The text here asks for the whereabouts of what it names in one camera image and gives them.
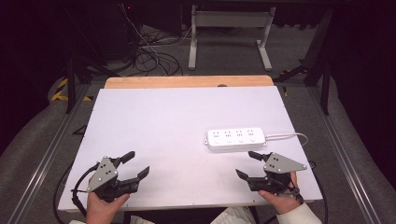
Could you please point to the aluminium floor rail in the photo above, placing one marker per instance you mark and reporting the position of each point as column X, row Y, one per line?
column 342, row 161
column 43, row 161

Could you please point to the wooden table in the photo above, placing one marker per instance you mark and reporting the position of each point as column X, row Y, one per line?
column 186, row 81

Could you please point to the white power strip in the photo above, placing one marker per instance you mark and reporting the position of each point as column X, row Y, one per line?
column 235, row 140

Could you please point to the yellow black hazard tape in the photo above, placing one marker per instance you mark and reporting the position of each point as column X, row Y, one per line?
column 60, row 93

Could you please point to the white metal desk frame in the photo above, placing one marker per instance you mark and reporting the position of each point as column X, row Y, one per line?
column 230, row 19

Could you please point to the person's white clothing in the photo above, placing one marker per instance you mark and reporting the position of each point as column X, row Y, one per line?
column 233, row 216

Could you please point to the person's left hand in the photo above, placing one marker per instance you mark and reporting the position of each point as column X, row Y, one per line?
column 99, row 211

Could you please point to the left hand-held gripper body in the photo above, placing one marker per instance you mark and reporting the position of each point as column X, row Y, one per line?
column 102, row 174

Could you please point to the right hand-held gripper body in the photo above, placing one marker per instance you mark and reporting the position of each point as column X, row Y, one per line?
column 280, row 165

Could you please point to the white table cover sheet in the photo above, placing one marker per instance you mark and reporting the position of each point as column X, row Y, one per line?
column 174, row 124

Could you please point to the black metal stand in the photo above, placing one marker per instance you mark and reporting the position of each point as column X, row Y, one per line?
column 71, row 84
column 323, row 71

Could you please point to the person's right hand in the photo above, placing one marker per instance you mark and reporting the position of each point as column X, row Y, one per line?
column 285, row 202

